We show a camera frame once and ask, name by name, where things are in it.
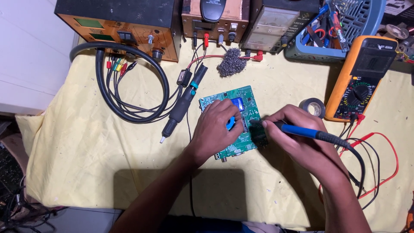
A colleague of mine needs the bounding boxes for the person's right hand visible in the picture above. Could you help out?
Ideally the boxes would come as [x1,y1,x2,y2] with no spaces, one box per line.
[262,104,345,187]

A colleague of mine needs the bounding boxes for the person's left hand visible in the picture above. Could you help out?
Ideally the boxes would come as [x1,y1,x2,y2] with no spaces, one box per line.
[189,99,245,166]

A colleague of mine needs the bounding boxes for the blue handled soldering iron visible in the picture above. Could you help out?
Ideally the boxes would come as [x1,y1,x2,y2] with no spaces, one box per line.
[250,120,350,149]

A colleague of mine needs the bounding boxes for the black electrical tape roll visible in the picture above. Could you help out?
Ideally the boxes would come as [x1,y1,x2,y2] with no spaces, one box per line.
[298,97,326,119]

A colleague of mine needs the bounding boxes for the green circuit board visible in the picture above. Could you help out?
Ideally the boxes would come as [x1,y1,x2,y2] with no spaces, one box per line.
[199,85,269,162]

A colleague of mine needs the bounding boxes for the steel wool tip cleaner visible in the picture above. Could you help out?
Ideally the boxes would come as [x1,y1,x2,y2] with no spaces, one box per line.
[216,47,248,78]

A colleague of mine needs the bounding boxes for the black multimeter probe lead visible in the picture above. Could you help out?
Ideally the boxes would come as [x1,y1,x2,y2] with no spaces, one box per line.
[336,114,381,211]

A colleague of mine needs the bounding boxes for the orange digital multimeter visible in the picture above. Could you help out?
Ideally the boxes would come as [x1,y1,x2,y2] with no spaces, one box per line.
[324,35,398,122]

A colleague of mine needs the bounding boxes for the red multimeter probe lead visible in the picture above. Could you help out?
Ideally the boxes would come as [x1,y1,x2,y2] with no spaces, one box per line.
[318,114,400,204]

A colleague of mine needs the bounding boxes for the person's dark clothing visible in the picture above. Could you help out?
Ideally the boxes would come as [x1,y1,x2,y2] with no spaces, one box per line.
[160,214,288,233]

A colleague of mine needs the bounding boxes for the test leads with coloured plugs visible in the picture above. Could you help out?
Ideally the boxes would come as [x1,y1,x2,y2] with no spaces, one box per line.
[105,54,183,123]

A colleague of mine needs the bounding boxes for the brown bench power supply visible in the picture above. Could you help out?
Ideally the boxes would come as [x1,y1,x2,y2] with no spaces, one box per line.
[181,0,251,44]

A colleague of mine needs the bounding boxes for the yellow table cloth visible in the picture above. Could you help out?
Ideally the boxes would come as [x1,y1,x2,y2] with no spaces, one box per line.
[15,36,414,233]

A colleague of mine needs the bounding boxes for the grey bench power supply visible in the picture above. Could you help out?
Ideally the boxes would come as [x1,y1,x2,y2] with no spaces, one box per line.
[240,0,321,54]

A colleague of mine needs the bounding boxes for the black handset device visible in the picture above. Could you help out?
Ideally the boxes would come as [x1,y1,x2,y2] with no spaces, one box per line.
[199,0,227,23]

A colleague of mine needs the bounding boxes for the blue basket of tools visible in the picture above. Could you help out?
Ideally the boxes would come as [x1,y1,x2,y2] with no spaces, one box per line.
[284,0,387,63]

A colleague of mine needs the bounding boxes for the orange rework station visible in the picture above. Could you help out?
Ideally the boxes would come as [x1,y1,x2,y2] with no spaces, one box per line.
[54,0,182,63]

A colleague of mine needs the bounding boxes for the heap of spare parts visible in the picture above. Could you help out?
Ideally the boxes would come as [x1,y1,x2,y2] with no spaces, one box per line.
[377,0,414,65]

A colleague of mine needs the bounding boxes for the thin black cable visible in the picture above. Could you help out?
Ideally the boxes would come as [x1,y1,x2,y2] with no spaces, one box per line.
[186,108,197,217]

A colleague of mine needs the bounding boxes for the black hot air gun handle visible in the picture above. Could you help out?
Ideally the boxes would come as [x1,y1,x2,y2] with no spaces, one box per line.
[160,63,208,144]

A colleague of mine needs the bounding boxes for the black soldering iron cable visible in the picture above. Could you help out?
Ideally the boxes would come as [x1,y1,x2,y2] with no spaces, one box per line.
[341,140,367,199]

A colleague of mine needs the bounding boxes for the black inline cable box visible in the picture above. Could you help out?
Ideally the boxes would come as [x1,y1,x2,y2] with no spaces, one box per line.
[177,68,193,87]

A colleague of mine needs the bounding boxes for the thick black hose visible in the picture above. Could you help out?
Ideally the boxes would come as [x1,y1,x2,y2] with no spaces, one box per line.
[69,41,171,124]

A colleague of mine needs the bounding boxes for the red clip lead wire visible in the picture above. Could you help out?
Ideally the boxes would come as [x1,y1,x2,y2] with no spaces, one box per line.
[187,50,264,69]

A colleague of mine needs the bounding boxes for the heap of dark cables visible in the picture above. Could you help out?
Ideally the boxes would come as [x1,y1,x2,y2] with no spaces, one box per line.
[0,120,67,233]

